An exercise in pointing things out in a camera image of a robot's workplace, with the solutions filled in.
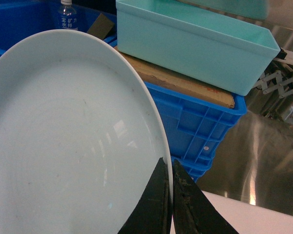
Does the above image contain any brown cardboard sheet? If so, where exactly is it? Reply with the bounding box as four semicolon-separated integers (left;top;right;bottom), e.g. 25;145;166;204
121;52;235;109

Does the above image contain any blue crate upper right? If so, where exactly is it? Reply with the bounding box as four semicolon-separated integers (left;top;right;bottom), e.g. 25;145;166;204
144;81;247;163

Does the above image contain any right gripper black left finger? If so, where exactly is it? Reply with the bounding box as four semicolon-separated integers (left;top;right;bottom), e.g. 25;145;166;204
118;158;172;234

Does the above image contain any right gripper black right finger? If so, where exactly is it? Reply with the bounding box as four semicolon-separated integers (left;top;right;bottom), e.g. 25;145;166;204
173;160;238;234

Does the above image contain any blue crate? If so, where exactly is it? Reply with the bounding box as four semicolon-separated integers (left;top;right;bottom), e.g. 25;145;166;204
171;156;212;182
144;81;247;163
0;0;118;57

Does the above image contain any clear water bottle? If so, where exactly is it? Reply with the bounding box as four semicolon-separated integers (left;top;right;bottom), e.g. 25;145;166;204
57;0;78;31

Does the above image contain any blue crate upper middle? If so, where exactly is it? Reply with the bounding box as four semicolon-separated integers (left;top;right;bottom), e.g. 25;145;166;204
0;0;118;57

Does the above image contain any blue crate lower right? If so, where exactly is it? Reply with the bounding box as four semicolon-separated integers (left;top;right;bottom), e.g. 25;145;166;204
171;156;212;182

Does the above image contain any metal scissor gate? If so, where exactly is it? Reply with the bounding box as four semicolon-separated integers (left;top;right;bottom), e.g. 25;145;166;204
254;47;293;122

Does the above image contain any teal plastic bin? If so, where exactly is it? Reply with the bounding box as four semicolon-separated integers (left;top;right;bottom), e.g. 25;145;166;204
116;0;280;96

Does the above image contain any black flat board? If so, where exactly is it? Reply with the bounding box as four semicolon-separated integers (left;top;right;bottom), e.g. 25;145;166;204
86;13;115;40

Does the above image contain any light blue oval tray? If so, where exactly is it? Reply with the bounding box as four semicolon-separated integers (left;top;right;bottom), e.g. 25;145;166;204
0;30;171;234

